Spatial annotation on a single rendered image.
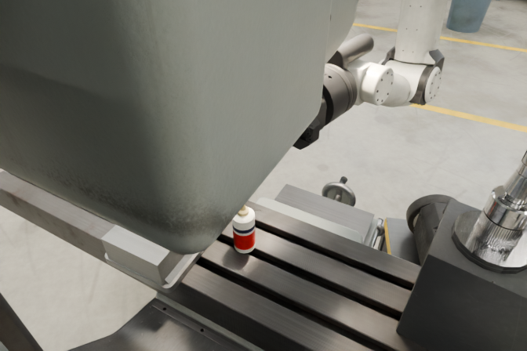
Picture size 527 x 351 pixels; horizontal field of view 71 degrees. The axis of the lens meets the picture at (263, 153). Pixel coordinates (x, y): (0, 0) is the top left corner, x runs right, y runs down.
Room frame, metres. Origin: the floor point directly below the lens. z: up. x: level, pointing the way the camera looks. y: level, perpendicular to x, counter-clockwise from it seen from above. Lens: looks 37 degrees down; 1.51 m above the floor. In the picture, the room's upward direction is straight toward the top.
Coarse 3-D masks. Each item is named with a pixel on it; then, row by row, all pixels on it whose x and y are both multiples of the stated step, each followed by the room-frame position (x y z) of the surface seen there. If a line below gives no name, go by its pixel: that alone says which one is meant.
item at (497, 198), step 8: (496, 192) 0.31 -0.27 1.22; (504, 192) 0.31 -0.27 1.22; (496, 200) 0.30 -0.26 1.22; (504, 200) 0.30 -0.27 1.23; (496, 208) 0.29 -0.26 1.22; (504, 208) 0.29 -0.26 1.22; (512, 208) 0.29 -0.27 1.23; (520, 208) 0.29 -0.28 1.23; (512, 216) 0.28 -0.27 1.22; (520, 216) 0.28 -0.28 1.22
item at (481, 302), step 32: (448, 224) 0.33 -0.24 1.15; (448, 256) 0.28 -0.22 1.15; (480, 256) 0.27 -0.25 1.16; (512, 256) 0.27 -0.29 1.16; (416, 288) 0.28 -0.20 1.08; (448, 288) 0.27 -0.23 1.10; (480, 288) 0.25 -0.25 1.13; (512, 288) 0.24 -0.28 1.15; (416, 320) 0.28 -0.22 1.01; (448, 320) 0.26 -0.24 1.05; (480, 320) 0.24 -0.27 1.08; (512, 320) 0.23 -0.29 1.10
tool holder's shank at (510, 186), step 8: (520, 168) 0.30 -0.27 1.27; (512, 176) 0.31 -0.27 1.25; (520, 176) 0.30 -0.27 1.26; (504, 184) 0.31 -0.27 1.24; (512, 184) 0.30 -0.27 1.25; (520, 184) 0.29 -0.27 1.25; (512, 192) 0.30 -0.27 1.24; (520, 192) 0.29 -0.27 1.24; (512, 200) 0.30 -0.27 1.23; (520, 200) 0.29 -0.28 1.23
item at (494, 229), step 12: (480, 216) 0.31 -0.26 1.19; (492, 216) 0.29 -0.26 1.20; (504, 216) 0.29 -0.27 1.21; (480, 228) 0.30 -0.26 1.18; (492, 228) 0.29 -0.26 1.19; (504, 228) 0.28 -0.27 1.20; (516, 228) 0.28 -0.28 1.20; (480, 240) 0.29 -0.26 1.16; (492, 240) 0.29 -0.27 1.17; (504, 240) 0.28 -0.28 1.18; (516, 240) 0.28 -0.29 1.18
